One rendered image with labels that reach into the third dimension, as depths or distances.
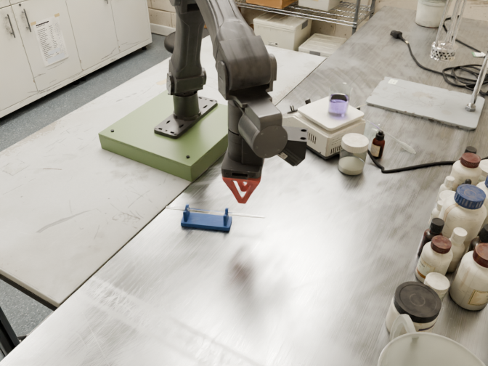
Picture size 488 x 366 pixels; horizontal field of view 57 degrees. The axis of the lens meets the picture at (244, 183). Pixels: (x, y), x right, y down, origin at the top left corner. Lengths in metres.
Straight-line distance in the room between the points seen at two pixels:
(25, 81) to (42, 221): 2.45
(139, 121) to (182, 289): 0.52
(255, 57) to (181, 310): 0.42
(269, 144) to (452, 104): 0.85
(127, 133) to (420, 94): 0.85
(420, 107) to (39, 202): 1.02
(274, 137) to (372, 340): 0.35
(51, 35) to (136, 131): 2.39
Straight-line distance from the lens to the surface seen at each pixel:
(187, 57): 0.99
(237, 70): 0.67
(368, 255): 0.87
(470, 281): 0.80
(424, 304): 0.73
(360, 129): 1.13
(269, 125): 0.64
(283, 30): 3.37
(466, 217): 0.86
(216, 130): 1.10
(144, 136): 1.10
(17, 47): 3.32
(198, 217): 0.90
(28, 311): 2.06
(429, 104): 1.40
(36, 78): 3.44
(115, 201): 0.99
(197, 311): 0.77
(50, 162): 1.16
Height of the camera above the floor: 1.52
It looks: 38 degrees down
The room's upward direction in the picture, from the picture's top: straight up
